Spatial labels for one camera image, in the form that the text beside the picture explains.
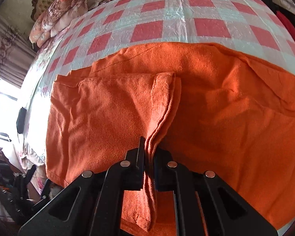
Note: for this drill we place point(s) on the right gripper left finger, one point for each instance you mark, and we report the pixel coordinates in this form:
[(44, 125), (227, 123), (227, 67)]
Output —
[(92, 204)]

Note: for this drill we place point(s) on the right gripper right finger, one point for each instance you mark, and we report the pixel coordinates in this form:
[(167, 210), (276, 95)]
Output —
[(204, 203)]

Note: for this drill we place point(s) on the orange pants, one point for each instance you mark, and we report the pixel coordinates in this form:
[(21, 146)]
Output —
[(211, 107)]

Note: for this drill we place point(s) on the floral bed sheet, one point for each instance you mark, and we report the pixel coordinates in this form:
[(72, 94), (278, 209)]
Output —
[(23, 157)]

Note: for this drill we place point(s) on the small black device on bed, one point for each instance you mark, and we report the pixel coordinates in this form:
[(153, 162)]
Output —
[(21, 120)]

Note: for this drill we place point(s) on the patterned window curtain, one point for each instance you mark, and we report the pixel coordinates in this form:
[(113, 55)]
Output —
[(16, 54)]

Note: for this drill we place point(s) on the red white checkered bed cover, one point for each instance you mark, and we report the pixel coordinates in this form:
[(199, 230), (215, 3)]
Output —
[(248, 26)]

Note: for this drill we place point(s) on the red cushion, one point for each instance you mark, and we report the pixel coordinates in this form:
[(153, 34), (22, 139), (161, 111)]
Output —
[(287, 24)]

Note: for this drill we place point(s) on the floral bed pillows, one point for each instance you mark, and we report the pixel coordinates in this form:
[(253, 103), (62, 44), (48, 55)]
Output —
[(58, 16)]

